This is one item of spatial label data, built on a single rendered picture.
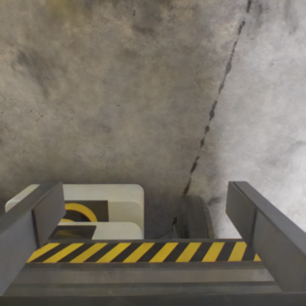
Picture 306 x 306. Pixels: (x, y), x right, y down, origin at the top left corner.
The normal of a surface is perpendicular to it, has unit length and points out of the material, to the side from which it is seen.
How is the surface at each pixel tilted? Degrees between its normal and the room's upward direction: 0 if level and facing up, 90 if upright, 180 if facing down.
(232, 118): 0
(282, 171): 0
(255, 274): 0
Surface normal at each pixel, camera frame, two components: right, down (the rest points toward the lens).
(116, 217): 0.02, 0.25
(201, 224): 0.01, -0.58
